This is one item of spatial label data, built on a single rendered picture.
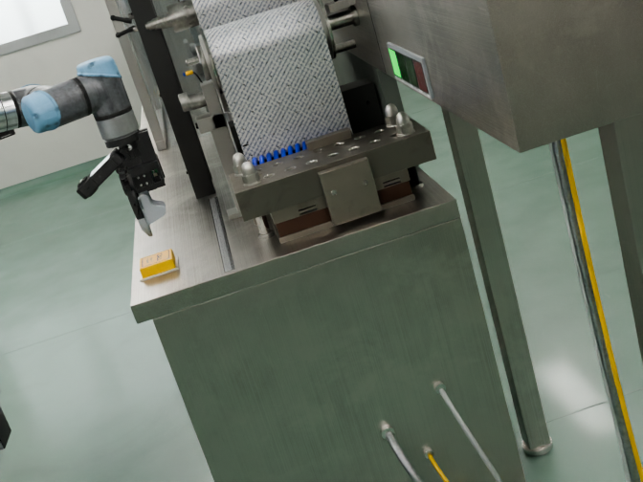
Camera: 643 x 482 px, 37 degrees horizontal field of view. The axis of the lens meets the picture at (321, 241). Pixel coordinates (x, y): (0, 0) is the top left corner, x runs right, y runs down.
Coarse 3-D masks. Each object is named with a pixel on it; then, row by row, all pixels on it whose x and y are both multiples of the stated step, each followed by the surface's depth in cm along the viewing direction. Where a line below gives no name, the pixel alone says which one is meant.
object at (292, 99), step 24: (240, 72) 197; (264, 72) 198; (288, 72) 199; (312, 72) 200; (240, 96) 199; (264, 96) 200; (288, 96) 200; (312, 96) 201; (336, 96) 202; (240, 120) 200; (264, 120) 201; (288, 120) 202; (312, 120) 203; (336, 120) 204; (264, 144) 203; (288, 144) 204
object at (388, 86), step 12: (336, 60) 257; (348, 60) 236; (360, 60) 220; (336, 72) 264; (348, 72) 242; (360, 72) 225; (372, 72) 209; (384, 84) 205; (396, 84) 205; (384, 96) 206; (396, 96) 206; (384, 108) 210; (384, 120) 215
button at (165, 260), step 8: (152, 256) 198; (160, 256) 196; (168, 256) 194; (144, 264) 194; (152, 264) 193; (160, 264) 193; (168, 264) 193; (144, 272) 193; (152, 272) 193; (160, 272) 193
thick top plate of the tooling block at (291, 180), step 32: (384, 128) 198; (416, 128) 191; (288, 160) 196; (320, 160) 190; (352, 160) 186; (384, 160) 187; (416, 160) 189; (256, 192) 185; (288, 192) 186; (320, 192) 187
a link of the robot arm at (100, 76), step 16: (80, 64) 181; (96, 64) 179; (112, 64) 181; (80, 80) 179; (96, 80) 180; (112, 80) 181; (96, 96) 180; (112, 96) 181; (96, 112) 183; (112, 112) 182
